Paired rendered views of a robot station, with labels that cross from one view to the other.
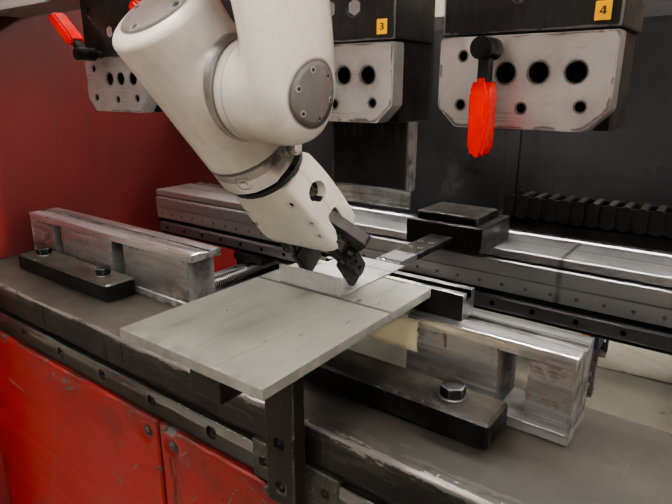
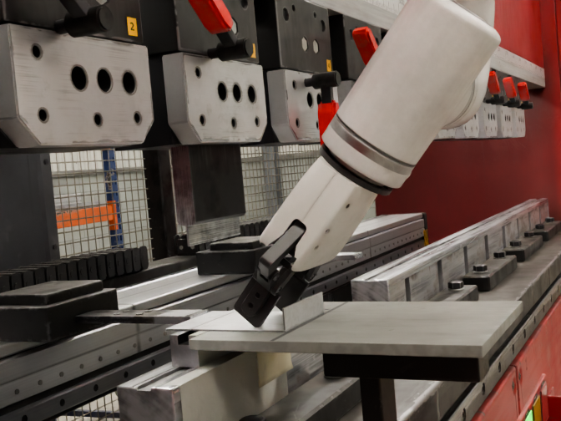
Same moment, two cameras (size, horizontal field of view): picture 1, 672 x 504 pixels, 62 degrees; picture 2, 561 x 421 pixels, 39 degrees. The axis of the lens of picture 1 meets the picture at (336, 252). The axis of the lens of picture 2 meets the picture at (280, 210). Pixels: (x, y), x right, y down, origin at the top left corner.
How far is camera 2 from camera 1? 104 cm
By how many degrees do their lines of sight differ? 99
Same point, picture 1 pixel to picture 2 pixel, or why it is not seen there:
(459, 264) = (62, 358)
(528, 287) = (119, 348)
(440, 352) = (300, 356)
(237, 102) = (482, 91)
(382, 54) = (258, 76)
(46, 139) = not seen: outside the picture
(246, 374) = (507, 306)
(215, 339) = (462, 320)
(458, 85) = (295, 107)
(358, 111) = (250, 129)
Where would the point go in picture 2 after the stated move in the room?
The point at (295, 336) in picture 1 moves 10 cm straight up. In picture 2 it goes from (427, 308) to (418, 205)
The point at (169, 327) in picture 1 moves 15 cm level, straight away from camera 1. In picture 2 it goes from (456, 333) to (296, 370)
